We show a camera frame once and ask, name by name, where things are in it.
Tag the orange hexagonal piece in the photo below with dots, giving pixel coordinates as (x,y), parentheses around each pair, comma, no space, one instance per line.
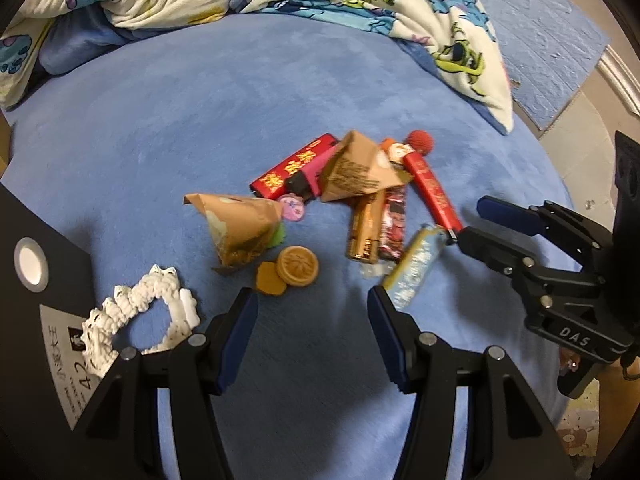
(269,281)

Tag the black box with white label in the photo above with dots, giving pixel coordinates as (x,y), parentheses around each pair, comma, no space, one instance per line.
(50,225)

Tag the red knitted ball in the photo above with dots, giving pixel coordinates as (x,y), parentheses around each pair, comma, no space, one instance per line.
(420,142)

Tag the beige printed cloth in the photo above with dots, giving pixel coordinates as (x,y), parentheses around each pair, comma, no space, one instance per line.
(575,425)

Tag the white lace scrunchie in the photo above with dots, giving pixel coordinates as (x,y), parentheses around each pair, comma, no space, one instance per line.
(125,300)

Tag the orange white cartoon badge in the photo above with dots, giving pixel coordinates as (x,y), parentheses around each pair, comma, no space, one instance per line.
(395,152)

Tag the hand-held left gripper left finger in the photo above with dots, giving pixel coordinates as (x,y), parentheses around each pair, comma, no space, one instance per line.
(240,340)

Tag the orange round embossed cookie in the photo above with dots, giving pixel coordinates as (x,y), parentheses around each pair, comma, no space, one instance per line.
(297,266)

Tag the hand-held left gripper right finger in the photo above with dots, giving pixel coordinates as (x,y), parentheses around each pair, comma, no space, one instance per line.
(385,340)

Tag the red tube with ball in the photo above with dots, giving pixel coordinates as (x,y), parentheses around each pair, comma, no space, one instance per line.
(432,195)

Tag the brown triangular snack packet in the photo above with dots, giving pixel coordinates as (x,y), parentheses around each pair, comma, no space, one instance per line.
(240,225)
(350,170)

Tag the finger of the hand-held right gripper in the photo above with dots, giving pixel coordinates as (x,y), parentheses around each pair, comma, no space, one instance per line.
(505,212)
(490,250)

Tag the red gold-lettered candy bar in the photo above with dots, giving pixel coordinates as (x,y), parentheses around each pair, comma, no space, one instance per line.
(290,167)

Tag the silver yellow snack packet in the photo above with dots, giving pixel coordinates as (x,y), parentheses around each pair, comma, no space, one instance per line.
(412,267)

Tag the blue bed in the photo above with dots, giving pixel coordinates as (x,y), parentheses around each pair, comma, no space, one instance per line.
(175,110)

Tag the dark red snack bar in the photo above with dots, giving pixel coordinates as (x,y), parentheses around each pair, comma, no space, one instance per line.
(392,225)

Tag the gold foil snack stick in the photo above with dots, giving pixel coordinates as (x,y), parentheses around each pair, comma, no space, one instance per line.
(364,230)

